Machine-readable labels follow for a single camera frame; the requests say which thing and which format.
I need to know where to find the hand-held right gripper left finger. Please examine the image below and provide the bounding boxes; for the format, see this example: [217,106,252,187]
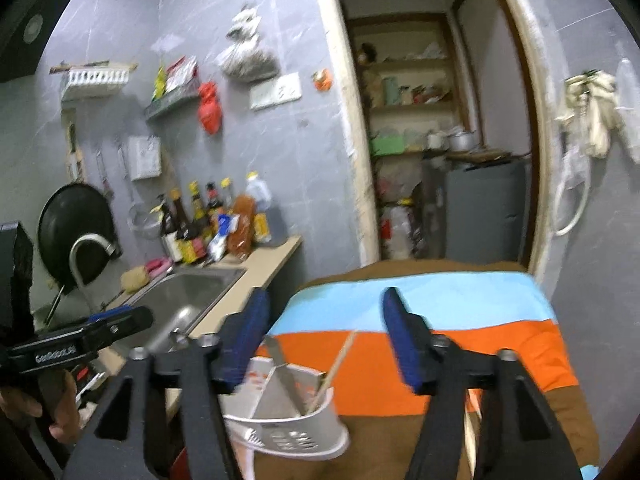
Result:
[62,287,273,480]

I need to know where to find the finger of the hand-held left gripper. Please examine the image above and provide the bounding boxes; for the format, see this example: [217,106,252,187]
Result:
[86,309,135,323]
[82,306,154,348]

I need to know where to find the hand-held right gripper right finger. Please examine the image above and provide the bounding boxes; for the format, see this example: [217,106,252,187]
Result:
[381,286,586,480]

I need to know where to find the white plastic utensil holder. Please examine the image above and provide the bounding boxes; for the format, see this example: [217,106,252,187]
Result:
[222,355,351,461]

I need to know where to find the person's left hand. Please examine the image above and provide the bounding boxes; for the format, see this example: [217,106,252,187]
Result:
[0,371,82,445]

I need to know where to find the yellow sponge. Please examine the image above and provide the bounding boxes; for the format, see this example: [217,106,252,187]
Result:
[121,266,151,293]

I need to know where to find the steel faucet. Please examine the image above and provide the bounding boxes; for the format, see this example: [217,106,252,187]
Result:
[69,234,121,311]

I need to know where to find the steel sink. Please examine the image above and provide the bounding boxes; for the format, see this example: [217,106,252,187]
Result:
[112,266,248,356]

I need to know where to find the black wok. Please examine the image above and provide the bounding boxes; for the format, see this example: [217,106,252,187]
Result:
[37,183,121,291]

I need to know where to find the striped blanket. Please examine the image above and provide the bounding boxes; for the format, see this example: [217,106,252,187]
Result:
[170,259,601,480]

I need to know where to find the blue and white packet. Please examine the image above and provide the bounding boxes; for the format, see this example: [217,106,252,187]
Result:
[205,214,238,261]

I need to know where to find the dark pump bottle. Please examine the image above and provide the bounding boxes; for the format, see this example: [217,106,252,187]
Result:
[157,195,181,261]

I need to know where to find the orange seasoning packet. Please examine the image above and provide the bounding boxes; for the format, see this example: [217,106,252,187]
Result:
[227,195,257,256]

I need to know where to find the dark sauce bottle yellow label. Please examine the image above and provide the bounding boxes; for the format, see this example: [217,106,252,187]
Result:
[170,189,193,263]

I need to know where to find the large oil jug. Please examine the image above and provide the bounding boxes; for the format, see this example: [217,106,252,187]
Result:
[245,172,275,243]

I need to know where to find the dark sauce bottle yellow cap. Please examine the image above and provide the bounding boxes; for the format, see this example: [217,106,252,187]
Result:
[187,181,208,256]

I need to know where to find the dark sauce bottle red cap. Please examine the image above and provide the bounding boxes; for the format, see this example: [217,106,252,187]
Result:
[205,182,223,221]

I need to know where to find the hanging steel utensil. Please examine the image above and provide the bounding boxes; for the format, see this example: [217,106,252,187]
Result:
[95,147,113,196]

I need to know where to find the grey washing machine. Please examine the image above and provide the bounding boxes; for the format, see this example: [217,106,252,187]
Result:
[422,155,528,263]

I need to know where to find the green box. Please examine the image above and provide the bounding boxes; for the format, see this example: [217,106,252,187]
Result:
[371,132,405,157]

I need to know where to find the aluminium pot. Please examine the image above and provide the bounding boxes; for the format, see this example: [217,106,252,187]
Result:
[447,130,476,152]

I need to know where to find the red plastic bag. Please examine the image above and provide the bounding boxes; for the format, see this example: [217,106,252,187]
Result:
[197,81,223,134]

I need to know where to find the black range hood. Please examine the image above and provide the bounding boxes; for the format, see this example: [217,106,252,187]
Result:
[0,0,93,83]

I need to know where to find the red packet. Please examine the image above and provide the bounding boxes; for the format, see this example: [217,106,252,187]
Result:
[165,56,198,92]

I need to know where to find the clear bag of dried goods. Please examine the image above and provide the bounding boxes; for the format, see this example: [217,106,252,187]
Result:
[217,42,280,81]

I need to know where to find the wooden shelf unit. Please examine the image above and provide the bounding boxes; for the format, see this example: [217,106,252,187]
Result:
[350,12,471,156]

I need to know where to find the hanging wire strainer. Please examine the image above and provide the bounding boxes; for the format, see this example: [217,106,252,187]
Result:
[117,136,158,238]

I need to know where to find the wooden wall holder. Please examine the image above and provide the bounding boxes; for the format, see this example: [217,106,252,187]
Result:
[62,110,83,181]

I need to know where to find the white wall box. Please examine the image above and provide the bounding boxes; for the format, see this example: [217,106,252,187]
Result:
[129,136,162,181]

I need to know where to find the door frame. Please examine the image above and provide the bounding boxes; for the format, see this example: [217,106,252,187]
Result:
[325,0,556,286]

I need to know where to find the white wall basket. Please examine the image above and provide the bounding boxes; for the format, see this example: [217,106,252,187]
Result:
[60,67,130,101]

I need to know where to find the metal wall shelf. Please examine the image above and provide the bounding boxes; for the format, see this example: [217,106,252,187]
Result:
[145,91,201,121]

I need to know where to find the white wall socket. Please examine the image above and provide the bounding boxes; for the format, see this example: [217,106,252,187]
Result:
[250,72,302,111]

